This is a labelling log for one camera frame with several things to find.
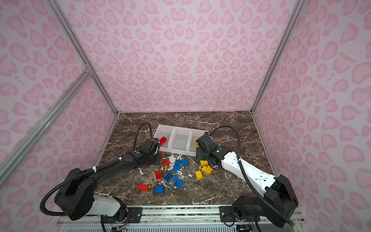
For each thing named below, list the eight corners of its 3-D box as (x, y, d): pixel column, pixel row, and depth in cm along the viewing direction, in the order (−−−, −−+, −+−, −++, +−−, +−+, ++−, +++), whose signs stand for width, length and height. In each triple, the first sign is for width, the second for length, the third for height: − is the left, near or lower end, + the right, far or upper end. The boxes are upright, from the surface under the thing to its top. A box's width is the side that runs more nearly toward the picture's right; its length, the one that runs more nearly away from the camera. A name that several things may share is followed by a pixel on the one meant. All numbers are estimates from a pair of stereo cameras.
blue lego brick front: (155, 193, 82) (154, 192, 80) (156, 187, 84) (155, 185, 82) (164, 193, 82) (163, 192, 80) (164, 187, 84) (164, 185, 82)
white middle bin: (167, 153, 98) (166, 147, 92) (174, 132, 109) (173, 126, 104) (187, 156, 97) (187, 150, 91) (192, 135, 108) (191, 128, 102)
